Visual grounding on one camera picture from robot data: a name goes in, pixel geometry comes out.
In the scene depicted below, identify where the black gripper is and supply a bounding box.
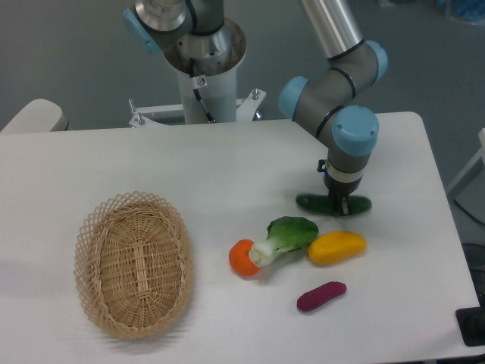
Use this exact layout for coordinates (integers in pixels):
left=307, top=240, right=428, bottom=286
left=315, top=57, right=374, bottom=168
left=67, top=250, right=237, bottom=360
left=324, top=173, right=362, bottom=217

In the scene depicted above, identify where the dark green cucumber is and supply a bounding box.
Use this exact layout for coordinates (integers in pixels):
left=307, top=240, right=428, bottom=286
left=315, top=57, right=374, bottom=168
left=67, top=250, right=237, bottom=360
left=296, top=193, right=372, bottom=217

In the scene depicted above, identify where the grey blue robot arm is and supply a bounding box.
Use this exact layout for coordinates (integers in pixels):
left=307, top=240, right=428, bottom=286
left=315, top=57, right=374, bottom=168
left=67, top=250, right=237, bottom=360
left=123, top=1, right=388, bottom=216

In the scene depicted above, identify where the yellow bell pepper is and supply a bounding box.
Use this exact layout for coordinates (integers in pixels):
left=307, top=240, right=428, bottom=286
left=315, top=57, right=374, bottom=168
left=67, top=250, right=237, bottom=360
left=308, top=231, right=367, bottom=265

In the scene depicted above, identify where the green bok choy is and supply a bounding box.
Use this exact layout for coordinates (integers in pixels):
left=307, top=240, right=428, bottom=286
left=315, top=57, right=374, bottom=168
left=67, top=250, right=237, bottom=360
left=249, top=216, right=319, bottom=267

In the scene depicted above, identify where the purple sweet potato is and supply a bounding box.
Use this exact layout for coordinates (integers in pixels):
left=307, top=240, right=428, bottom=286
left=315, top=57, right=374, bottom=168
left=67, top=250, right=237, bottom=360
left=296, top=281, right=347, bottom=312

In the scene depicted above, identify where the orange carrot piece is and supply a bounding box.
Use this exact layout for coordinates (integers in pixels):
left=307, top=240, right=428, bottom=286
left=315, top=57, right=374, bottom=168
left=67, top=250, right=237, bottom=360
left=228, top=239, right=261, bottom=277

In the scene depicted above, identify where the white furniture at right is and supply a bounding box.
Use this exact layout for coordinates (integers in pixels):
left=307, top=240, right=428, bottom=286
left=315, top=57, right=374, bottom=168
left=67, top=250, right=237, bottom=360
left=446, top=127, right=485, bottom=206

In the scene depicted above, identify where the black device at edge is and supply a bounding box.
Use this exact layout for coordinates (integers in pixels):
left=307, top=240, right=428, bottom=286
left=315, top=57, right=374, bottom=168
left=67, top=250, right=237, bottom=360
left=455, top=307, right=484, bottom=347

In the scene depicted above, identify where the woven wicker basket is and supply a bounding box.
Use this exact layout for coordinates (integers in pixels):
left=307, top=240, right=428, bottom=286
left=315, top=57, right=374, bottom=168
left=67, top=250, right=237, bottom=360
left=74, top=191, right=194, bottom=339

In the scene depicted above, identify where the white chair back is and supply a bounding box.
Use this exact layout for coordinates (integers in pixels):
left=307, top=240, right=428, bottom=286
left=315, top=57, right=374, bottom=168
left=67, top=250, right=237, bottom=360
left=1, top=99, right=70, bottom=135

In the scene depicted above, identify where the black pedestal cable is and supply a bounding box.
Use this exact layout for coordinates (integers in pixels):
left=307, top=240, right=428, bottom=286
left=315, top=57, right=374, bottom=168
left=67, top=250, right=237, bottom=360
left=188, top=57, right=216, bottom=124

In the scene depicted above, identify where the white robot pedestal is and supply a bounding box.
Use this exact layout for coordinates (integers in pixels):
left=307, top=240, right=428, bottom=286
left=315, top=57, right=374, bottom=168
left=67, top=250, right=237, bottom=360
left=129, top=18, right=267, bottom=127

